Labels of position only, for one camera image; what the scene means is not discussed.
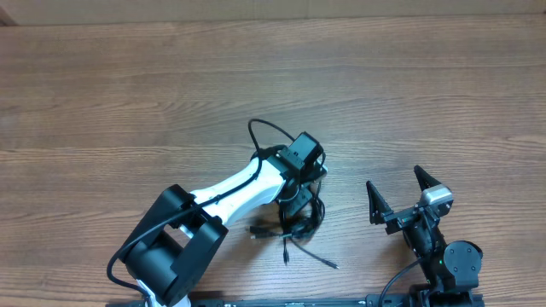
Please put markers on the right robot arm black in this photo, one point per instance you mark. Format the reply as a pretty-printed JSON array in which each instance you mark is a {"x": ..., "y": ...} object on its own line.
[{"x": 448, "y": 267}]

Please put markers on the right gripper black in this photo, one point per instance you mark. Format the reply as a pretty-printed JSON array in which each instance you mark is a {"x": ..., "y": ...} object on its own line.
[{"x": 380, "y": 213}]

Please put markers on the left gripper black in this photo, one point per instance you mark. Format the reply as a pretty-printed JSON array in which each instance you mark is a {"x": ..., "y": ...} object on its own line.
[{"x": 304, "y": 194}]

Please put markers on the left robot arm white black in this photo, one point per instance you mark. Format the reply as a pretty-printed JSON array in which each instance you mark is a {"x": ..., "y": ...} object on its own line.
[{"x": 170, "y": 249}]

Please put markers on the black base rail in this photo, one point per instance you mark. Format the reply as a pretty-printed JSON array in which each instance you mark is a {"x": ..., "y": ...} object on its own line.
[{"x": 371, "y": 300}]

